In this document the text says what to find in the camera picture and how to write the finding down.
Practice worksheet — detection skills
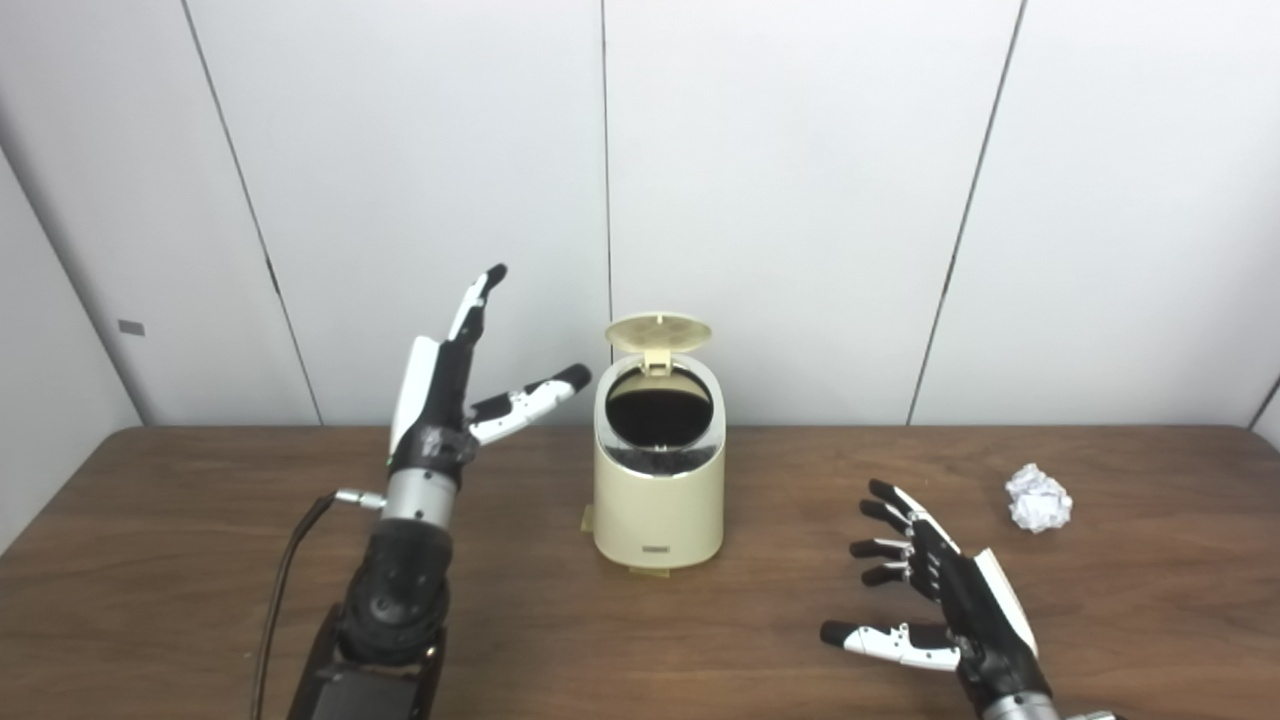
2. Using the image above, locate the cream-colored desktop bin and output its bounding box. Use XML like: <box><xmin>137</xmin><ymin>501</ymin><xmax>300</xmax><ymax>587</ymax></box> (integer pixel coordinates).
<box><xmin>592</xmin><ymin>355</ymin><xmax>726</xmax><ymax>571</ymax></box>

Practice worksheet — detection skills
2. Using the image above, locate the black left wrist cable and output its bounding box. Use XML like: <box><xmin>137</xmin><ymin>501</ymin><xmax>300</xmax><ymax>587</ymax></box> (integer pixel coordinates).
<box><xmin>250</xmin><ymin>489</ymin><xmax>387</xmax><ymax>720</ymax></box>

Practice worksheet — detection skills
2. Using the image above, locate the round cream bin lid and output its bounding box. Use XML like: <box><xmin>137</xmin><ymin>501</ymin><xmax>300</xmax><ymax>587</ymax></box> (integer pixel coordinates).
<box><xmin>605</xmin><ymin>312</ymin><xmax>713</xmax><ymax>376</ymax></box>

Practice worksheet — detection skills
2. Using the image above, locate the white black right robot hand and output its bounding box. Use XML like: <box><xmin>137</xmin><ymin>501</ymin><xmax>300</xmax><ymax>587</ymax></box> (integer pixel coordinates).
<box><xmin>821</xmin><ymin>479</ymin><xmax>1053</xmax><ymax>716</ymax></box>

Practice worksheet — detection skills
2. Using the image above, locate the white paper ball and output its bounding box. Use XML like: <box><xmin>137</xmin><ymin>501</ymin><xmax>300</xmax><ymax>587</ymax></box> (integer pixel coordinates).
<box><xmin>1005</xmin><ymin>463</ymin><xmax>1074</xmax><ymax>533</ymax></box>

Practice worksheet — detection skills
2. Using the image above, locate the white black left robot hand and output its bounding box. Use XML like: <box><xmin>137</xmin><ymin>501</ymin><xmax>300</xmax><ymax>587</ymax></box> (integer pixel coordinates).
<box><xmin>388</xmin><ymin>264</ymin><xmax>593</xmax><ymax>491</ymax></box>

